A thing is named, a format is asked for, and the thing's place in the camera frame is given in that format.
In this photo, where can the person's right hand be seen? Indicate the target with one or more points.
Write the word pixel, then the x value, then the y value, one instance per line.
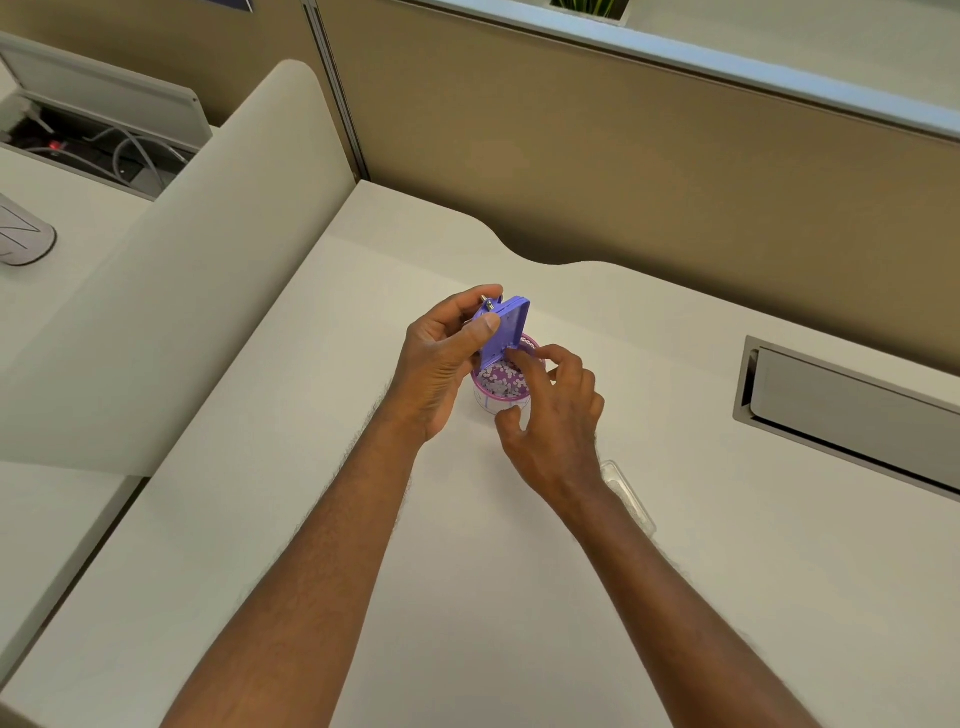
pixel 559 435

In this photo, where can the person's left hand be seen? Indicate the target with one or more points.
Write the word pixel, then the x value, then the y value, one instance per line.
pixel 431 360

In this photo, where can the person's left thumb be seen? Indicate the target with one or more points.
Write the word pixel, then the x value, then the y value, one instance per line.
pixel 480 330

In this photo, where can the person's right middle finger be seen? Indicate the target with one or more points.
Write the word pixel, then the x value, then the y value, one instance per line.
pixel 564 358

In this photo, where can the person's right thumb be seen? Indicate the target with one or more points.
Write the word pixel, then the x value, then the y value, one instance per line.
pixel 508 426

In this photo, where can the purple plastic square frame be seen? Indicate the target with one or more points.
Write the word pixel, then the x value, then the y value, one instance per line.
pixel 507 330

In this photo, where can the person's right forearm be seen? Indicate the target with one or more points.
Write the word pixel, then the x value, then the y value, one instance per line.
pixel 675 622

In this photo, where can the person's left forearm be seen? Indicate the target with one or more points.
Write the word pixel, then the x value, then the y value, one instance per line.
pixel 322 577

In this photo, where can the clear cup with pink rim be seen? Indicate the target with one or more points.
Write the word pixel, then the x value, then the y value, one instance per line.
pixel 489 400

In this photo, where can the pile of small white beads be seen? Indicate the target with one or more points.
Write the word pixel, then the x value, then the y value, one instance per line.
pixel 501 378

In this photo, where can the clear plastic lid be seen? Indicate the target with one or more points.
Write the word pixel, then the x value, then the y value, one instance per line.
pixel 631 496

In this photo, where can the tan cubicle partition panel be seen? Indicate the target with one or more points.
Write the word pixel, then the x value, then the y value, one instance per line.
pixel 637 165

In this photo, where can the beige curved desk divider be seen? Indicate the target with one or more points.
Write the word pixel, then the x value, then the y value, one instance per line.
pixel 150 300

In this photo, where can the green plant in planter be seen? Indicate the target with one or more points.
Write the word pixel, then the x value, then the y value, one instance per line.
pixel 592 7

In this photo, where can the grey rounded stand base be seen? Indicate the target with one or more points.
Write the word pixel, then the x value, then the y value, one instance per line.
pixel 22 234

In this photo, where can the silver partition post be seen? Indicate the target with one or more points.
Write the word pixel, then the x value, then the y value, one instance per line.
pixel 335 82

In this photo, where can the silver partition top rail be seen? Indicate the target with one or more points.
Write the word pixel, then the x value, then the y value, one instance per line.
pixel 712 60

